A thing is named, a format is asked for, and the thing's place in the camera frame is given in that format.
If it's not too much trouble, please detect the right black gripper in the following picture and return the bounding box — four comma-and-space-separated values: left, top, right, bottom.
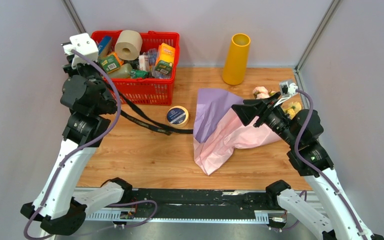
231, 91, 299, 148

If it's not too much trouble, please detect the white pink small carton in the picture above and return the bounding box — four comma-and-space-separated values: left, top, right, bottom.
138, 54, 151, 72

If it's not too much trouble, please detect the black printed ribbon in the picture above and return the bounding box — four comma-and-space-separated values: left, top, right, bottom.
117, 90, 193, 136

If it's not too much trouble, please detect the yellow artificial flower bunch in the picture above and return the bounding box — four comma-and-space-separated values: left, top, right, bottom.
283, 101, 302, 120

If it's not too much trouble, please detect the orange yellow sponge pack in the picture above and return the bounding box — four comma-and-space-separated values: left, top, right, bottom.
155, 43, 176, 76

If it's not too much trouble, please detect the pink purple wrapping paper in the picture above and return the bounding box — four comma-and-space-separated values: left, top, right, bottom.
193, 88, 280, 176

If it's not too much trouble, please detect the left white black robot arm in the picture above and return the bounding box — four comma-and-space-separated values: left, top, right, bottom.
20, 52, 133, 239

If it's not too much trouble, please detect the red plastic shopping basket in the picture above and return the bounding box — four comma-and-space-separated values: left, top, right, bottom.
91, 30, 180, 105

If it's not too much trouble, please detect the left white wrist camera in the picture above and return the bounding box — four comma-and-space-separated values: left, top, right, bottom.
61, 33, 99, 69

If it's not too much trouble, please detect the pink artificial flower stem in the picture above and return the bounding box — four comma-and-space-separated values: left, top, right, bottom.
252, 86, 276, 99

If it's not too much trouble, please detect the brown toilet paper roll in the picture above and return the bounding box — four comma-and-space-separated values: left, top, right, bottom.
114, 30, 143, 61

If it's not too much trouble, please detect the green liquid bottle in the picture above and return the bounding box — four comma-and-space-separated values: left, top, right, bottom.
108, 63, 133, 79

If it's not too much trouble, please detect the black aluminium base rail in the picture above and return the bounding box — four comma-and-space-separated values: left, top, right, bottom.
85, 188, 295, 228

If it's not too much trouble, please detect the yellow tapered vase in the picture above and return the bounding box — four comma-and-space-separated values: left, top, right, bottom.
222, 33, 251, 86

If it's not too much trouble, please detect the green yellow carton box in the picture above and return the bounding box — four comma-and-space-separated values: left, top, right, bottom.
99, 51, 124, 74

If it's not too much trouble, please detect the masking tape roll blue label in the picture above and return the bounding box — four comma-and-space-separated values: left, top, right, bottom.
166, 105, 190, 129

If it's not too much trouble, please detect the blue snack box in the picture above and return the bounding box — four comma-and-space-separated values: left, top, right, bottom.
97, 35, 113, 60

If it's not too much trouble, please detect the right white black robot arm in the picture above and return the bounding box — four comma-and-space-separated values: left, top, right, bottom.
231, 89, 384, 240

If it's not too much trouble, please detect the dark green packet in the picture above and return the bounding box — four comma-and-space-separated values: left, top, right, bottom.
130, 69, 149, 79

